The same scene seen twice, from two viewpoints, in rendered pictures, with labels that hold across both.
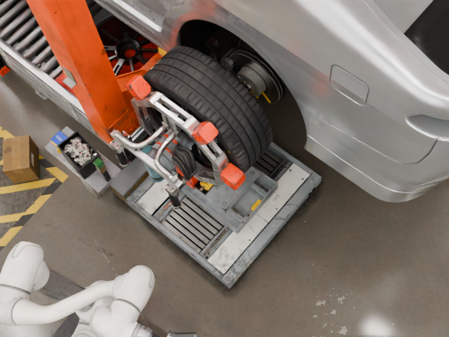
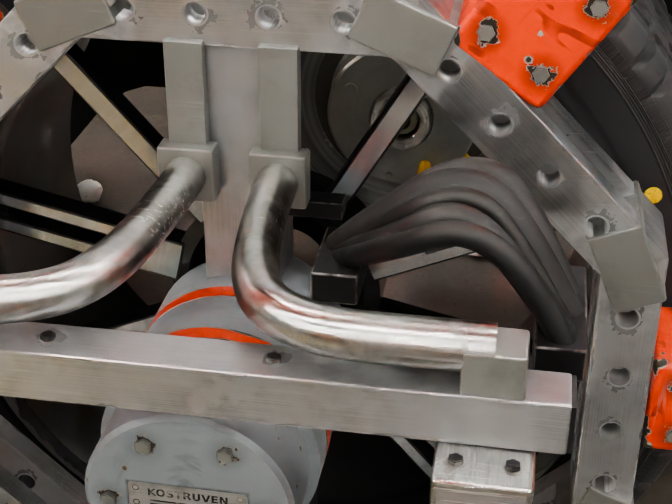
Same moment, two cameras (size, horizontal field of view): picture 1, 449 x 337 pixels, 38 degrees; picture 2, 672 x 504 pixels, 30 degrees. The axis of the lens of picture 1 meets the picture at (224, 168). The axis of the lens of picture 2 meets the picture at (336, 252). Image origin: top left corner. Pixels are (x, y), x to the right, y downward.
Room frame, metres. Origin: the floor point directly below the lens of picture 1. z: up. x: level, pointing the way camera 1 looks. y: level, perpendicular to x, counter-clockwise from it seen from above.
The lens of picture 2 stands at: (0.86, 0.61, 1.34)
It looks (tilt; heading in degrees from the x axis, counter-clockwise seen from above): 29 degrees down; 320
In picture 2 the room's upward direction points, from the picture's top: straight up
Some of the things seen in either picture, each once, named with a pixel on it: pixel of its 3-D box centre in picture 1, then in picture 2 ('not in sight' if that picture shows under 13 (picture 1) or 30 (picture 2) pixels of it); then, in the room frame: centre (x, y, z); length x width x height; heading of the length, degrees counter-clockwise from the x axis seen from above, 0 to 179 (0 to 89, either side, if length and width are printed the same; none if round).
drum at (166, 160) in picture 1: (170, 150); (229, 402); (1.42, 0.23, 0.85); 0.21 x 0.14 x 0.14; 131
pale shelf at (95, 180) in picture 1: (83, 159); not in sight; (1.67, 0.75, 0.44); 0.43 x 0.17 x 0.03; 41
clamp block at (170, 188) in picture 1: (175, 184); (484, 466); (1.20, 0.22, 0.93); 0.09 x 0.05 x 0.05; 131
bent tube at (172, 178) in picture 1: (172, 152); (373, 203); (1.31, 0.21, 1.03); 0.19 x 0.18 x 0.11; 131
